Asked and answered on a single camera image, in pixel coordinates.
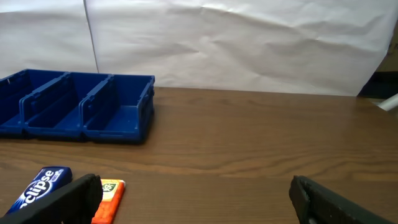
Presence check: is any blue candy pack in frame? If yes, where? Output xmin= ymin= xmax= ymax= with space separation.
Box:
xmin=5 ymin=166 xmax=73 ymax=215

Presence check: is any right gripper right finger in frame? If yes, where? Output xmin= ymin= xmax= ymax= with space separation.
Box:
xmin=289 ymin=175 xmax=396 ymax=224

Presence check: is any blue tray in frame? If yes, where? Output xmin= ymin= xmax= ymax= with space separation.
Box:
xmin=0 ymin=68 xmax=155 ymax=144

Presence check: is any orange candy box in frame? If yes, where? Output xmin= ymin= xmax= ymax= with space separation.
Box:
xmin=91 ymin=179 xmax=126 ymax=224

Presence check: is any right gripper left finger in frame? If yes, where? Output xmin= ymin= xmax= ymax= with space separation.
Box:
xmin=0 ymin=173 xmax=104 ymax=224

